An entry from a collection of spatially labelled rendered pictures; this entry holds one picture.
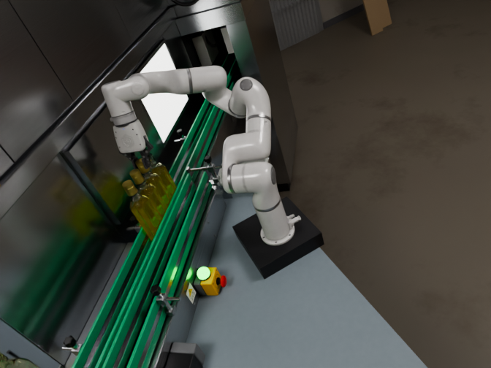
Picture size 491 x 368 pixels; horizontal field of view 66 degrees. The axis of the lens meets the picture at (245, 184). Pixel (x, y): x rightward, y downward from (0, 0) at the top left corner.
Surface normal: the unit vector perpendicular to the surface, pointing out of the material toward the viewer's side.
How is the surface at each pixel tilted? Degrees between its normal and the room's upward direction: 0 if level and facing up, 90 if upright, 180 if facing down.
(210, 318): 0
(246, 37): 90
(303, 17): 90
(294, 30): 90
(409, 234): 0
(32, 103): 90
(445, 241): 0
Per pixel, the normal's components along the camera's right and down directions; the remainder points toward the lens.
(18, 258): 0.94, -0.09
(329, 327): -0.28, -0.74
